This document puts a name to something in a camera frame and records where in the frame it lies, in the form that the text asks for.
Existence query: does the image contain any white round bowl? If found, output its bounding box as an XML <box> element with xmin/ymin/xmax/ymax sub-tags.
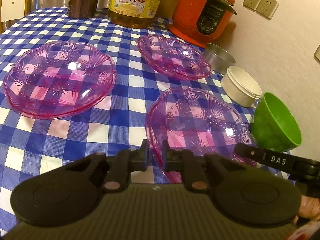
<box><xmin>221</xmin><ymin>66</ymin><xmax>263</xmax><ymax>107</ymax></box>

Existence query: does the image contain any green plastic bowl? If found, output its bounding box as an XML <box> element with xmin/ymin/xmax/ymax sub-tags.
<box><xmin>250</xmin><ymin>92</ymin><xmax>302</xmax><ymax>152</ymax></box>

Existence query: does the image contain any large purple plastic plate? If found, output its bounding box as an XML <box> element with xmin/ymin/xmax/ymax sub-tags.
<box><xmin>3</xmin><ymin>41</ymin><xmax>117</xmax><ymax>120</ymax></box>

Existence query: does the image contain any round steel tin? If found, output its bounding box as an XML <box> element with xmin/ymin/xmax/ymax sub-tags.
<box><xmin>203</xmin><ymin>43</ymin><xmax>236</xmax><ymax>74</ymax></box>

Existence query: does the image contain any operator hand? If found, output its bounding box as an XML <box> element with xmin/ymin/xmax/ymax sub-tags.
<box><xmin>294</xmin><ymin>196</ymin><xmax>320</xmax><ymax>223</ymax></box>

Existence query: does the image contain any blue white checkered tablecloth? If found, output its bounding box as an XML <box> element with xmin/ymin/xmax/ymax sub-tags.
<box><xmin>0</xmin><ymin>6</ymin><xmax>296</xmax><ymax>235</ymax></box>

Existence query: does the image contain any red electric rice cooker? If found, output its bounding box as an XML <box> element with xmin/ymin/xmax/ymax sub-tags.
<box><xmin>168</xmin><ymin>0</ymin><xmax>237</xmax><ymax>48</ymax></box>

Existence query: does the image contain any large cooking oil bottle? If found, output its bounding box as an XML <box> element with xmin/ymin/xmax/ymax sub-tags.
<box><xmin>108</xmin><ymin>0</ymin><xmax>161</xmax><ymax>29</ymax></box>

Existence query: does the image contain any white wooden chair back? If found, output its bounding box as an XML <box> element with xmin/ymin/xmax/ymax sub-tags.
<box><xmin>1</xmin><ymin>0</ymin><xmax>30</xmax><ymax>22</ymax></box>

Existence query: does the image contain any black DAS handle bar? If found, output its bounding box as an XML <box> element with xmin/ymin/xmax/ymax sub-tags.
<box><xmin>234</xmin><ymin>143</ymin><xmax>319</xmax><ymax>184</ymax></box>

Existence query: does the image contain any beige wall data socket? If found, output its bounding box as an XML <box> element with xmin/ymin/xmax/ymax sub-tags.
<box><xmin>314</xmin><ymin>46</ymin><xmax>320</xmax><ymax>63</ymax></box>

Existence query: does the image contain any beige wall socket right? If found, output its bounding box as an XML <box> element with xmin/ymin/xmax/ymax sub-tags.
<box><xmin>256</xmin><ymin>0</ymin><xmax>279</xmax><ymax>20</ymax></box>

